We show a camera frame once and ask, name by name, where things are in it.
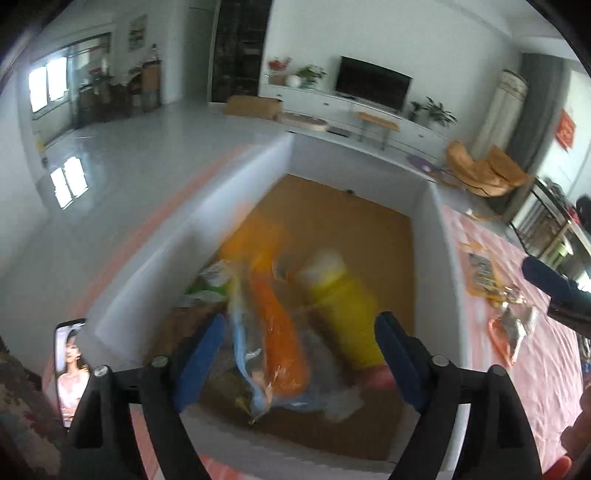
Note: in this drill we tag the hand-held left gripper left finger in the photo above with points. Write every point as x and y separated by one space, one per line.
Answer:
198 364

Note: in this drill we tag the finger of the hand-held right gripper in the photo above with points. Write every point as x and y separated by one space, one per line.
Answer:
547 277

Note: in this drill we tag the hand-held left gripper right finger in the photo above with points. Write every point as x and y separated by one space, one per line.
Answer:
401 364

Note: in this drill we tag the yellow snack packet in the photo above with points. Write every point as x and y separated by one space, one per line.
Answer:
341 314

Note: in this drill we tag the brown snack packet green end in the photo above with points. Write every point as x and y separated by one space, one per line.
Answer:
207 282

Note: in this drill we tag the orange snack packet blue edge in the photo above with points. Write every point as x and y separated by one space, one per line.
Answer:
277 332

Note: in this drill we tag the white storage box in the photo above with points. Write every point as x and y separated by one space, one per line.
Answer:
360 157

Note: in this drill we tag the person's right hand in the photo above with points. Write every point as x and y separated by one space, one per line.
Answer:
575 443

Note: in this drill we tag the cluttered dining table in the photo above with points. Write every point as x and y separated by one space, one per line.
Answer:
577 235

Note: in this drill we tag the wooden dining chair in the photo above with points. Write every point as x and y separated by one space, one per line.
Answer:
545 217

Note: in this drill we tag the clear red-edged snack packet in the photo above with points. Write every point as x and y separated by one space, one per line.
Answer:
512 330

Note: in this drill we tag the orange snack packet with barcode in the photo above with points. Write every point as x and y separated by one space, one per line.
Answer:
482 274

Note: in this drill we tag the orange lounge chair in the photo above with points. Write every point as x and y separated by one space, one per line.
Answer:
489 173

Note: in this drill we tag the smartphone with lit screen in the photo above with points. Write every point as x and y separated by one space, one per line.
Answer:
69 369

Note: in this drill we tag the grey curtain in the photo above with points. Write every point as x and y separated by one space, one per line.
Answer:
540 115

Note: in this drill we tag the purple flat floor object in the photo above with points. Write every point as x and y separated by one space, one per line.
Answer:
422 165

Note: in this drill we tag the white standing air conditioner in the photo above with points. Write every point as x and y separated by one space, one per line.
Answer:
503 110

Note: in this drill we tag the dark patterned cloth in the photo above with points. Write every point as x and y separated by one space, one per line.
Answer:
23 415

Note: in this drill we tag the large potted green plant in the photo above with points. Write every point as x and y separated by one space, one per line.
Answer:
438 113

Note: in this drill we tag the small potted green plant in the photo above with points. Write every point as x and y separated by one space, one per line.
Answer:
415 110

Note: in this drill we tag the wooden stool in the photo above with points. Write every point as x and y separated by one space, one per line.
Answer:
376 121

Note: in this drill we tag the black television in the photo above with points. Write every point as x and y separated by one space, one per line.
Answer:
374 83

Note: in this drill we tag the oval beige floor tray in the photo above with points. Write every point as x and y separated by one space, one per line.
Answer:
302 121

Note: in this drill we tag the cardboard box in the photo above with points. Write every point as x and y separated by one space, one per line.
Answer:
251 106

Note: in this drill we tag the white television cabinet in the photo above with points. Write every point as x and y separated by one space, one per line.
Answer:
318 102

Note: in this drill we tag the wooden side cabinet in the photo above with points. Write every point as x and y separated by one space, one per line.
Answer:
150 81

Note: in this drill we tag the white round vase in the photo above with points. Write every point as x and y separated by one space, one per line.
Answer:
293 81

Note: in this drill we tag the bushy potted plant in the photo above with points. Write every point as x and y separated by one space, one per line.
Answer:
310 74

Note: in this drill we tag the red flower arrangement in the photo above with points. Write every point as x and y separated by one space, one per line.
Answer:
279 67

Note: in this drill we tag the dark display cabinet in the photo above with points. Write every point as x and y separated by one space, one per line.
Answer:
240 50

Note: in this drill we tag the bright window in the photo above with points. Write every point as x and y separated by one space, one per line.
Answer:
48 85

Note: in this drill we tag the red wall decoration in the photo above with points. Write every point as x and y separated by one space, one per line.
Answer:
565 129

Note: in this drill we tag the wall picture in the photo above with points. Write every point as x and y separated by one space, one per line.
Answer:
137 32

